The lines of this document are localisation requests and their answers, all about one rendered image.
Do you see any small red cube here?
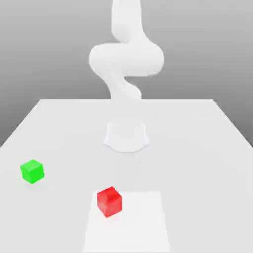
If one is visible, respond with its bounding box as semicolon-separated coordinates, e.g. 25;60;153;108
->
96;186;123;218

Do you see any small green cube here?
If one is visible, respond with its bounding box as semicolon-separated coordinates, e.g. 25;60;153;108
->
19;159;45;184

